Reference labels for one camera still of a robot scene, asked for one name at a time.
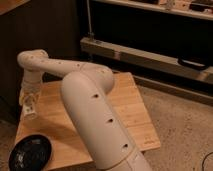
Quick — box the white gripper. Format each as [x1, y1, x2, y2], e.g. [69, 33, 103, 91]
[19, 82, 41, 106]

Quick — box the white plastic bottle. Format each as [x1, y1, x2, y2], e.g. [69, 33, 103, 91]
[23, 95, 37, 119]

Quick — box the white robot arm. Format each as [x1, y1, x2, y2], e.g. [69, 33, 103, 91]
[17, 49, 152, 171]

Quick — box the black ceramic bowl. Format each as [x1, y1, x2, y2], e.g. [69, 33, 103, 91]
[8, 134, 52, 171]

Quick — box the wooden table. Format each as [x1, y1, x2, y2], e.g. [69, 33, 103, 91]
[15, 73, 161, 171]

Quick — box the metal pole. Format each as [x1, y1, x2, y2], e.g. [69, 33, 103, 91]
[86, 0, 94, 41]

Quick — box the long wooden beam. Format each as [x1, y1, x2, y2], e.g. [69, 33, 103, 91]
[80, 37, 213, 84]

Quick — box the wooden shelf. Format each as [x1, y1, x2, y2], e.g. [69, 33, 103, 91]
[94, 0, 213, 21]

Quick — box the black object on beam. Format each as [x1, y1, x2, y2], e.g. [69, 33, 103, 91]
[177, 58, 212, 71]

